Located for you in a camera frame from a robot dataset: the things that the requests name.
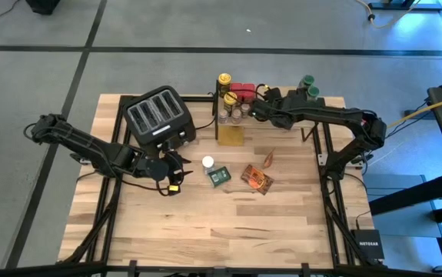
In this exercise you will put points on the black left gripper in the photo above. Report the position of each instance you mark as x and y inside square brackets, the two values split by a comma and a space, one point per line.
[159, 169]

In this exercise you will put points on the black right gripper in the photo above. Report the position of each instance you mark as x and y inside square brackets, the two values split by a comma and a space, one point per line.
[272, 111]

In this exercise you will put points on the green black pepper tin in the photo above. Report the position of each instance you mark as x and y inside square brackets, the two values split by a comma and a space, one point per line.
[293, 98]
[301, 96]
[219, 176]

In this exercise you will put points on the white-lid bagel seasoning jar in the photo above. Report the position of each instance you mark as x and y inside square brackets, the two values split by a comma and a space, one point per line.
[208, 162]

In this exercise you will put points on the red-lid smoked paprika tin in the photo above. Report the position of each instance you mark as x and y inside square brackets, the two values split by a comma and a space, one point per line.
[237, 89]
[248, 90]

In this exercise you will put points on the green-lid oregano glass jar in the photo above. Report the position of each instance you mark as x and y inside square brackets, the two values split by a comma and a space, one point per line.
[306, 81]
[313, 92]

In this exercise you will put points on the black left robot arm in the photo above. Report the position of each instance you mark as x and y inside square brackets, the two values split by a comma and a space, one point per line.
[82, 142]

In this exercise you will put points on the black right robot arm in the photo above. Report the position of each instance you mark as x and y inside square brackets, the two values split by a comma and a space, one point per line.
[339, 115]

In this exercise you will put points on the wooden shelf board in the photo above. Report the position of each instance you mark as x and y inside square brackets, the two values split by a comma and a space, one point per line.
[282, 129]

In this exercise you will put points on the black toaster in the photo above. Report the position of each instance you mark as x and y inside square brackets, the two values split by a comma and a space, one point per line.
[159, 115]

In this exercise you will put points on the black power strip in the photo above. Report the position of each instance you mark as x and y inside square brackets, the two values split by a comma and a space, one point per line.
[416, 114]

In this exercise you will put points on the black floor stand base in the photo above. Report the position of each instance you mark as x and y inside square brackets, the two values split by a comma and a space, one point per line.
[405, 4]

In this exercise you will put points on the black Netgear router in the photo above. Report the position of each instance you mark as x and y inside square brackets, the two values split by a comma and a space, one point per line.
[367, 246]

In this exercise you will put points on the black box on floor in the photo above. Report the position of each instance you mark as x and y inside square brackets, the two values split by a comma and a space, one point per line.
[44, 5]

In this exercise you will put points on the grey metal frame bracket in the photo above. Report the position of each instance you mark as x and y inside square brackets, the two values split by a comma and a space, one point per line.
[322, 159]

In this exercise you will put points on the black metal table frame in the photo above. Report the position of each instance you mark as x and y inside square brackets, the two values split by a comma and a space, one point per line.
[174, 271]

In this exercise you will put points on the black neighbouring rig frame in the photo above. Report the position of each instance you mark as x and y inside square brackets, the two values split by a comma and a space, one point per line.
[416, 194]

